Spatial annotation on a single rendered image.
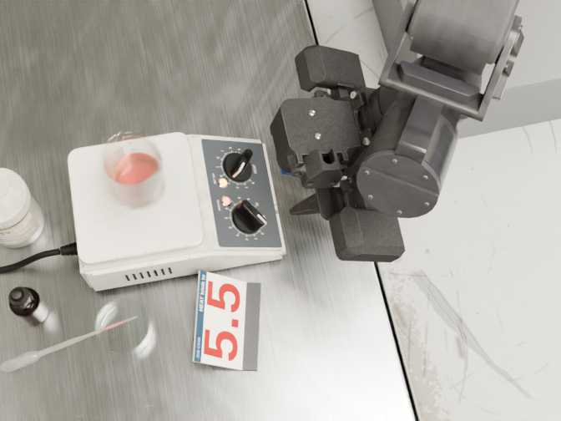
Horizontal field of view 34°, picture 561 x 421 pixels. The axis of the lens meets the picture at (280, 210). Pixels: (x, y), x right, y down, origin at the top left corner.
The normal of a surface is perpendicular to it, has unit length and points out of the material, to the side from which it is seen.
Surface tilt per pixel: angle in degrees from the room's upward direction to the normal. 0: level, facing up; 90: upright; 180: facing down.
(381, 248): 55
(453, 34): 49
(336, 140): 17
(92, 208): 0
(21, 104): 0
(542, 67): 1
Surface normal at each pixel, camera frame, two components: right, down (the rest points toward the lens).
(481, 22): -0.18, 0.14
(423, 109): 0.14, -0.62
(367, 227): 0.57, -0.38
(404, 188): -0.34, 0.70
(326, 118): 0.28, -0.42
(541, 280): 0.01, -0.35
